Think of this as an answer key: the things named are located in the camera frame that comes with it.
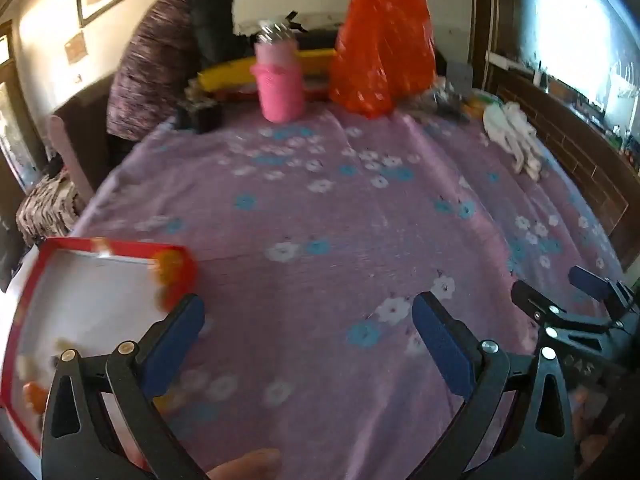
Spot window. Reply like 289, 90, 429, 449
520, 0, 640, 123

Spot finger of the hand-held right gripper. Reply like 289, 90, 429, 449
511, 280, 613, 342
569, 265, 640, 321

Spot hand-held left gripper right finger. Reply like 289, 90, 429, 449
411, 291, 576, 480

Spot person's right hand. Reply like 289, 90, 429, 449
572, 387, 621, 471

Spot red cardboard box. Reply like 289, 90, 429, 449
0, 237, 198, 467

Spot person's left hand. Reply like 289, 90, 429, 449
207, 447, 282, 480

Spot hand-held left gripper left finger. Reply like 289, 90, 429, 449
41, 294, 208, 480

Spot pink sleeved glass bottle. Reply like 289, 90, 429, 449
250, 20, 305, 124

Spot white cotton gloves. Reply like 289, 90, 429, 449
482, 101, 547, 182

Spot yellow package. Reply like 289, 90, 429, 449
197, 49, 337, 96

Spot dark brown sofa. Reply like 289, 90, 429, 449
52, 77, 118, 166

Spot brown patterned cloth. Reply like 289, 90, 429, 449
15, 170, 86, 249

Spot grey phone stand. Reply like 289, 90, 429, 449
446, 62, 474, 98

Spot purple floral tablecloth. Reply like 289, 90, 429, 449
60, 105, 632, 480

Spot small wall notice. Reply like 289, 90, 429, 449
64, 32, 89, 65

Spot red plastic bag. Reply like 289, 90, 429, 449
329, 0, 437, 120

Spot orange green packet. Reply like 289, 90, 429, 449
465, 92, 502, 112

